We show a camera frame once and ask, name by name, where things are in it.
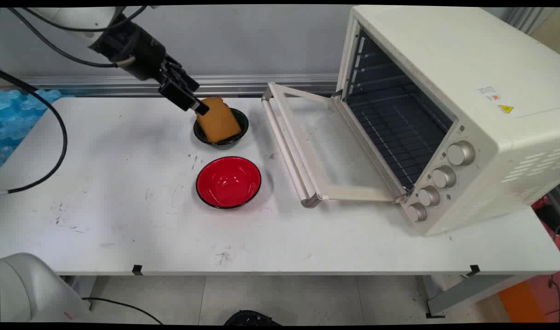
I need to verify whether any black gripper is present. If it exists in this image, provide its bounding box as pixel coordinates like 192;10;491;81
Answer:
92;21;211;116

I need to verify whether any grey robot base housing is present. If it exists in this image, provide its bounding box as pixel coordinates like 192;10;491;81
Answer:
0;253;97;324

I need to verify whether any brown toast slice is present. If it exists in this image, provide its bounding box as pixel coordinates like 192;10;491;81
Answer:
196;97;242;143

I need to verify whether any small dark green bowl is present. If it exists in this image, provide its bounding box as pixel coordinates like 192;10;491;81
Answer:
193;108;250;147

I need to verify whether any red bowl with black rim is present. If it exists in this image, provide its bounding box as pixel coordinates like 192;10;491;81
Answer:
196;156;262;210

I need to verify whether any blue plastic sheet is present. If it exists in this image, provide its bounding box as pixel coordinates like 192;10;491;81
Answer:
0;88;62;165

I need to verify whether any black object on floor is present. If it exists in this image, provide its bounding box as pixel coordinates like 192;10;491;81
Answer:
223;310;280;327

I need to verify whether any cream toaster oven body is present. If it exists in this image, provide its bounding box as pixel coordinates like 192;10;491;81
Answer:
337;5;560;237

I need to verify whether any silver oven knob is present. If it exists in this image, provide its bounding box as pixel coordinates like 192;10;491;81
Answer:
418;185;441;207
407;203;427;223
432;166;457;189
447;141;476;166

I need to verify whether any grey metal table leg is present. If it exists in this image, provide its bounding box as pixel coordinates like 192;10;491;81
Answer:
427;274;514;318

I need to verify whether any red equipment piece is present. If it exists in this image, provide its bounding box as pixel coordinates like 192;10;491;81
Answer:
531;195;560;250

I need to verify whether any aluminium wall rail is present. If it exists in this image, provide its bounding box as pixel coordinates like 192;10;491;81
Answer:
0;74;340;98

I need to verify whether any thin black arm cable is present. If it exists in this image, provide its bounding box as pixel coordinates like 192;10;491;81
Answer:
21;5;147;33
7;7;120;68

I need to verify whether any thick black cable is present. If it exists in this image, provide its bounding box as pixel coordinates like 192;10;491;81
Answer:
0;70;68;194

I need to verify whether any metal wire oven rack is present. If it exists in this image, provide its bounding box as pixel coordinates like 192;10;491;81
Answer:
353;92;448;191

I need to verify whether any thin black floor cable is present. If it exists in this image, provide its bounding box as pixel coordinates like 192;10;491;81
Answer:
82;297;163;325

